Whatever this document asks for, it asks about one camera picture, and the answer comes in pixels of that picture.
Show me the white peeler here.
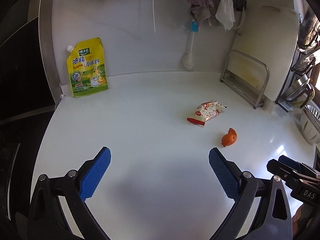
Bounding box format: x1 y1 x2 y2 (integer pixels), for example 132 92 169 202
233 10 247 37

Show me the red white snack wrapper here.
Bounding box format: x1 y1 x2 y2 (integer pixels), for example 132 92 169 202
187 100 227 126

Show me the blue white bottle brush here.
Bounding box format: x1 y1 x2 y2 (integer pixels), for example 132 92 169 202
182 20 199 70

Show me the steel cutting board rack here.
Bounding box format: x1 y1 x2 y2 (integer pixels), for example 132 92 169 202
220 49 270 109

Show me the black stove hob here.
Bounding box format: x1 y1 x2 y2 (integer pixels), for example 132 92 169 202
1 18 55 239

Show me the black dish rack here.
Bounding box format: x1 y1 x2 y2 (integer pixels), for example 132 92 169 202
276 7 319 112

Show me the yellow seasoning pouch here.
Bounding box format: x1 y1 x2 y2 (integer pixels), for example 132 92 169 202
67 37 108 98

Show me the orange peel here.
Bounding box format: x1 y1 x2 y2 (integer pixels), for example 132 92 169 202
221 128 238 147

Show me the white hanging cloth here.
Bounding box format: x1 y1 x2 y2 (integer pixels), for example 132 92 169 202
215 0 235 31

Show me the white cutting board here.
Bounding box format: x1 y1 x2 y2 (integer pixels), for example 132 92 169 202
232 4 299 101

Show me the purple grey dish cloth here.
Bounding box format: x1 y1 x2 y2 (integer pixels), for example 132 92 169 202
187 0 213 24

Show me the white patterned colander bowl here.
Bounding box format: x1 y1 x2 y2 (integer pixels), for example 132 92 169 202
300 105 319 145

